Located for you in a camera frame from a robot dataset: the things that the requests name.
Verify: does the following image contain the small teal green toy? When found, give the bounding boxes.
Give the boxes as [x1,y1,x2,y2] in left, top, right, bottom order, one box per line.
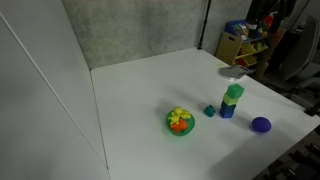
[203,104,217,118]

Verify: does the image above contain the yellow toy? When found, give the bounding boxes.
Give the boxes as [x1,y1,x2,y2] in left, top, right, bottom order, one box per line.
[167,106,192,126]

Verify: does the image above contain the green bowl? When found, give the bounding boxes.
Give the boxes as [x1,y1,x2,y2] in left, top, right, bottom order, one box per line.
[165,108,197,137]

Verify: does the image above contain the wooden toy shelf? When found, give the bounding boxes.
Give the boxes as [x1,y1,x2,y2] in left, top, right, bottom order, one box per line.
[215,15,287,80]

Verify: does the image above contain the blue toy bin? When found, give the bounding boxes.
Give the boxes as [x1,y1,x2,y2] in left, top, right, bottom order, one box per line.
[224,19,259,41]

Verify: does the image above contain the dark teal block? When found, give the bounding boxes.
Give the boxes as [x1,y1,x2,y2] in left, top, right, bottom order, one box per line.
[220,101,237,113]

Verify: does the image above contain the yellow-green block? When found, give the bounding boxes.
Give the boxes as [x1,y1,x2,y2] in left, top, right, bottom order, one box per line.
[222,93,240,107]

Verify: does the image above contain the blue block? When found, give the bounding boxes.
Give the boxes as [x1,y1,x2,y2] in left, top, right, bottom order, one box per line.
[218,107,236,119]

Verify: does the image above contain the green block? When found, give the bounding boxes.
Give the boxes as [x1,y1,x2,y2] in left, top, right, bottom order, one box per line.
[227,83,245,100]

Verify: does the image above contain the black stand pole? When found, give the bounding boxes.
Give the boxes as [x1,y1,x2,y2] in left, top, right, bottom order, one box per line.
[196,0,213,51]

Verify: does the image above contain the purple spiky ball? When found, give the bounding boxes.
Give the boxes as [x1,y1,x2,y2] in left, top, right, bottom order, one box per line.
[251,116,273,134]

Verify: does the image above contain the grey office chair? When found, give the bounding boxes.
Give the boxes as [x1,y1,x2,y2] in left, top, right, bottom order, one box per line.
[263,14,320,108]

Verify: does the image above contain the black perforated base board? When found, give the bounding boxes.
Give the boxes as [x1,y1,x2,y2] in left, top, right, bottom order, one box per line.
[254,125,320,180]

